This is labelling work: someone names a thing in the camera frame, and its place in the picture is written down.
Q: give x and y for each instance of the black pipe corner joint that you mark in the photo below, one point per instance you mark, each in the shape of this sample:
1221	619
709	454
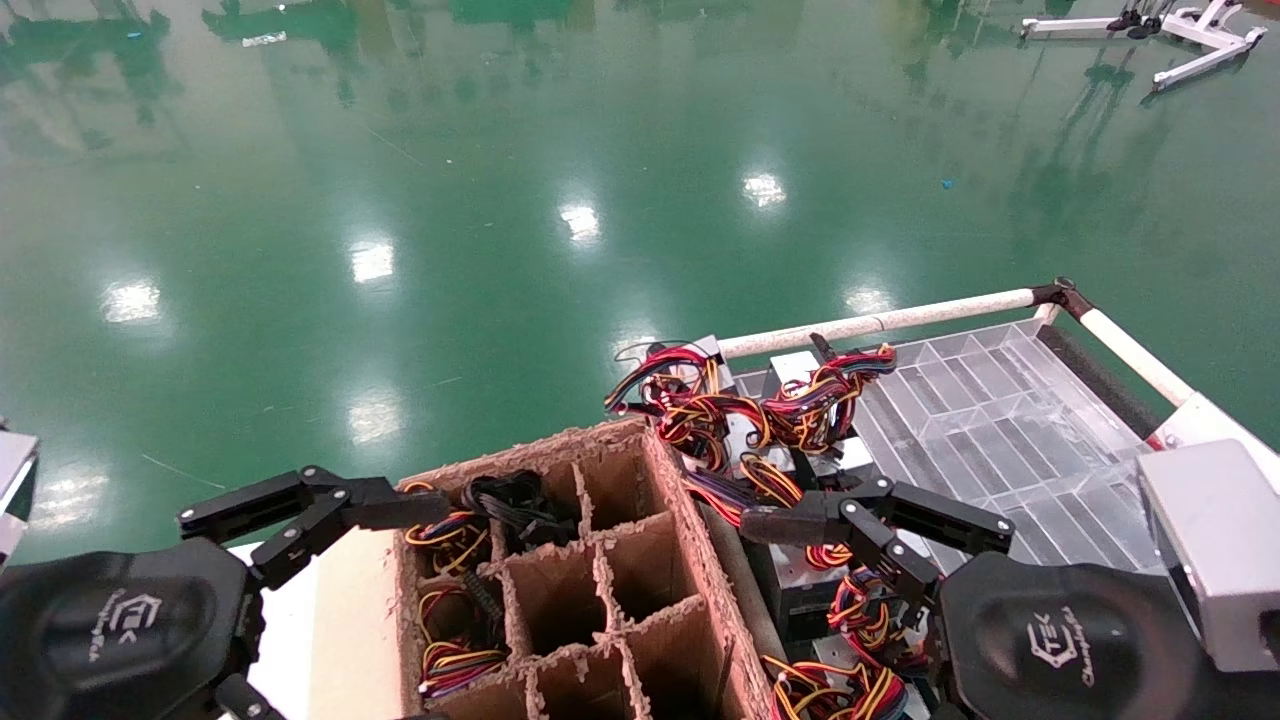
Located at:
1062	295

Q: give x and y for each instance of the brown cardboard divider box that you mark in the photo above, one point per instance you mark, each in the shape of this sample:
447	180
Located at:
690	545

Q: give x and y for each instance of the white sign with red print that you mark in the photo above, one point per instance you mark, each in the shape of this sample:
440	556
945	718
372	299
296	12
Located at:
1200	425

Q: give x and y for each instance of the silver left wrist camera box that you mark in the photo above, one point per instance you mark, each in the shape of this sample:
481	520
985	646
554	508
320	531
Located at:
14	480

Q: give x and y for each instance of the short white cart side pipe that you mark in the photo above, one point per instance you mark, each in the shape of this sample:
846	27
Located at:
1135	355

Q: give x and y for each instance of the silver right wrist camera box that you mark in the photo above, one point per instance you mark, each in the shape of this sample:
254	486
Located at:
1215	550

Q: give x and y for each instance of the white wheeled floor stand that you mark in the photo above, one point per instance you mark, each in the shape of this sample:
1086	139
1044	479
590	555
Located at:
1200	35

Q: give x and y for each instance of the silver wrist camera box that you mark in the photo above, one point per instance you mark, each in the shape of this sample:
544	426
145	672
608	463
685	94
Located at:
1215	550
14	480

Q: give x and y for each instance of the black cased power supply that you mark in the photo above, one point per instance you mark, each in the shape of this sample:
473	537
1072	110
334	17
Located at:
800	600

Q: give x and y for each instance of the grey cart rail pipe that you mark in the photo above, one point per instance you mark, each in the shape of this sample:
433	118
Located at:
735	570

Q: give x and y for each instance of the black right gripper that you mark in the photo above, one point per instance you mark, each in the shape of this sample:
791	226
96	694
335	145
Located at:
1060	650

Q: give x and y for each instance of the clear plastic grid tray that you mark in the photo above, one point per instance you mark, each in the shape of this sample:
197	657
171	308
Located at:
1000	420

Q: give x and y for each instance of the black foam padding strip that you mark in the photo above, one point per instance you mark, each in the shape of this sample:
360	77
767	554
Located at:
1100	385

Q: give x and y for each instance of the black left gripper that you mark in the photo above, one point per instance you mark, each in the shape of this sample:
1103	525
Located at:
100	640

